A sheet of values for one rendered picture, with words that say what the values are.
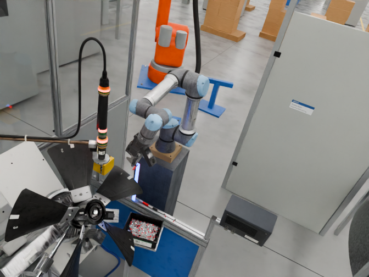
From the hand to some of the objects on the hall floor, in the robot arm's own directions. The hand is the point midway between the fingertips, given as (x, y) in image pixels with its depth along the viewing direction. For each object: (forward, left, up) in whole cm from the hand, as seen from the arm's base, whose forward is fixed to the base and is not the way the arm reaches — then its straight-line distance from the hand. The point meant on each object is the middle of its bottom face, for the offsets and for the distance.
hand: (134, 165), depth 159 cm
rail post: (-9, +51, -128) cm, 138 cm away
